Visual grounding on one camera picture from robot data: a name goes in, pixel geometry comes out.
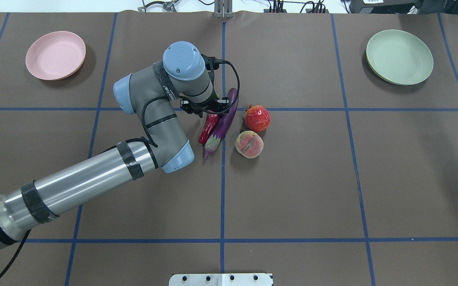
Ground red chili pepper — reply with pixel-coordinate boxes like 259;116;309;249
198;114;219;145

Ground light green plate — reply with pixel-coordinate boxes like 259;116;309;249
365;29;434;86

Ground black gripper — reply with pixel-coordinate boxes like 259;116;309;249
180;95;229;116

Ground pink plate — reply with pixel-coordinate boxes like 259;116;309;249
25;31;87;80

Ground black camera cable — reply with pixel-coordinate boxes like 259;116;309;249
141;59;241;148

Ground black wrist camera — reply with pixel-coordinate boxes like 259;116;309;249
201;54;220;83

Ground peach fruit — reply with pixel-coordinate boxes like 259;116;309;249
235;130;264;159

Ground purple eggplant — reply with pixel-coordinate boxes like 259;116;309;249
204;88;239;160

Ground aluminium frame post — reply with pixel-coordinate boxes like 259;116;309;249
214;0;234;19

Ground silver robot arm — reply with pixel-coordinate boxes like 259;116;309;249
0;41;236;249

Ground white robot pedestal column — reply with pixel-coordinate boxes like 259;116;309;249
168;273;274;286

